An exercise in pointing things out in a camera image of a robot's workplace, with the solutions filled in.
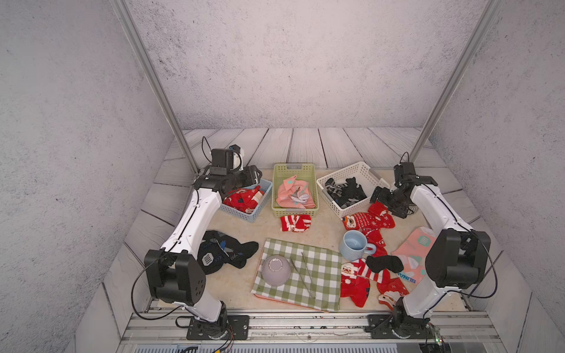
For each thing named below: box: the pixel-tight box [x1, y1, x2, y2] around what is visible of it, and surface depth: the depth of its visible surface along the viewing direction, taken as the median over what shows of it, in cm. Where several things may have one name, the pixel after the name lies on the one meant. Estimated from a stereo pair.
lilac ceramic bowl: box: [261, 254, 292, 287], surface depth 83 cm
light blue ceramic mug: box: [339, 229, 377, 262], surface depth 89 cm
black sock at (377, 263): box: [365, 255, 404, 273], surface depth 87 cm
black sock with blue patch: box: [219, 231, 259, 269], surface depth 91 cm
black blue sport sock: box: [325, 177, 350, 209], surface depth 106 cm
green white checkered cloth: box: [251, 237, 343, 312], surface depth 85 cm
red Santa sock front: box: [376, 277, 410, 311], surface depth 81 cm
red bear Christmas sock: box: [222, 185, 265, 214], surface depth 104 cm
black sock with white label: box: [196, 230, 245, 276], surface depth 88 cm
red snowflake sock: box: [342, 200, 396, 257], surface depth 100 cm
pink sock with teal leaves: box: [275, 175, 316, 209], surface depth 106 cm
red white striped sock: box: [280, 214, 312, 234], surface depth 98 cm
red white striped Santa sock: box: [340, 257, 384, 294], surface depth 85 cm
